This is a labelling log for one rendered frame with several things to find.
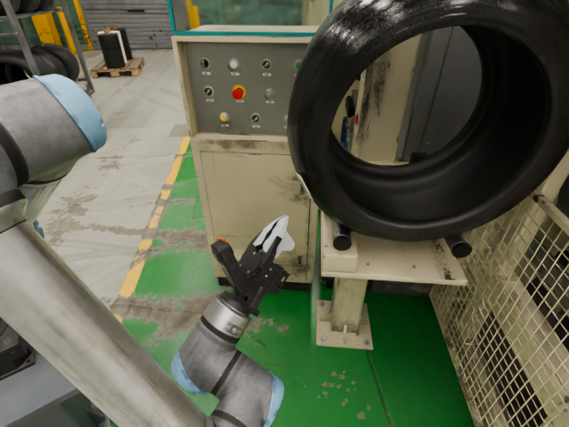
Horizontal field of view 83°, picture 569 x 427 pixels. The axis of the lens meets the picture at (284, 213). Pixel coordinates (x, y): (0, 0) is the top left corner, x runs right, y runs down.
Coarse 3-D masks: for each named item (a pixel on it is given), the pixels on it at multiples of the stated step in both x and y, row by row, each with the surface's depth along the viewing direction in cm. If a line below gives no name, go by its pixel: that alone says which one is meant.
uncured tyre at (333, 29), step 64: (384, 0) 50; (448, 0) 48; (512, 0) 47; (320, 64) 56; (512, 64) 74; (320, 128) 60; (512, 128) 78; (320, 192) 69; (384, 192) 94; (448, 192) 87; (512, 192) 64
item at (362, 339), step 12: (324, 300) 175; (324, 312) 168; (324, 324) 162; (360, 324) 162; (324, 336) 157; (336, 336) 157; (348, 336) 157; (360, 336) 157; (360, 348) 152; (372, 348) 152
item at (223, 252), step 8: (216, 248) 60; (224, 248) 60; (216, 256) 61; (224, 256) 60; (232, 256) 61; (224, 264) 60; (232, 264) 61; (224, 272) 65; (232, 272) 62; (240, 272) 62; (232, 280) 62; (240, 280) 63; (240, 288) 63; (248, 288) 64
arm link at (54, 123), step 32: (0, 96) 38; (32, 96) 40; (64, 96) 42; (0, 128) 36; (32, 128) 38; (64, 128) 42; (96, 128) 46; (32, 160) 39; (64, 160) 44; (32, 192) 51; (32, 224) 70
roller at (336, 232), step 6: (336, 222) 82; (336, 228) 80; (342, 228) 79; (336, 234) 78; (342, 234) 77; (348, 234) 78; (336, 240) 77; (342, 240) 77; (348, 240) 77; (336, 246) 78; (342, 246) 78; (348, 246) 78
